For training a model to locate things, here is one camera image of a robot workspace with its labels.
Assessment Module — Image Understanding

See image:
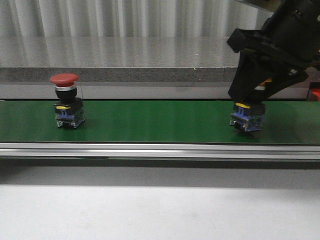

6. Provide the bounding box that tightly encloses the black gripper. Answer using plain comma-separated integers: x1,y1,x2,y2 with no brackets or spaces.
227,0,320,103

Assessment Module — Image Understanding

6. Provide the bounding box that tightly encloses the yellow mushroom push button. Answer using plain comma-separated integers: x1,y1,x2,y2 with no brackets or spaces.
229,77,274,133

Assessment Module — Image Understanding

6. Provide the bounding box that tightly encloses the red mushroom push button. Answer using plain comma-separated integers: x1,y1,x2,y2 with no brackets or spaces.
49,73,85,129

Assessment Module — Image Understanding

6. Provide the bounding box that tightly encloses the red object behind counter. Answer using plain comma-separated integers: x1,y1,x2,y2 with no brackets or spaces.
307,87,320,102

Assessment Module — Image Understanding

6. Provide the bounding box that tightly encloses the grey speckled stone counter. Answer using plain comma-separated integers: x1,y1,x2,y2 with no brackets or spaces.
0,36,239,100

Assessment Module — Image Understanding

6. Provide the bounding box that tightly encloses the green conveyor belt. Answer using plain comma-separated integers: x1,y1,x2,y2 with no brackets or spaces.
0,100,320,145

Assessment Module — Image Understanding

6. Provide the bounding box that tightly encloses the white pleated curtain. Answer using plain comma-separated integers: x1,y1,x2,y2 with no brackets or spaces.
0,0,271,38

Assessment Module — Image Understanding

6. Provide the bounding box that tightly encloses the aluminium conveyor frame rail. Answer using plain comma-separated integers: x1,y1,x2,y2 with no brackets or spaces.
0,142,320,161

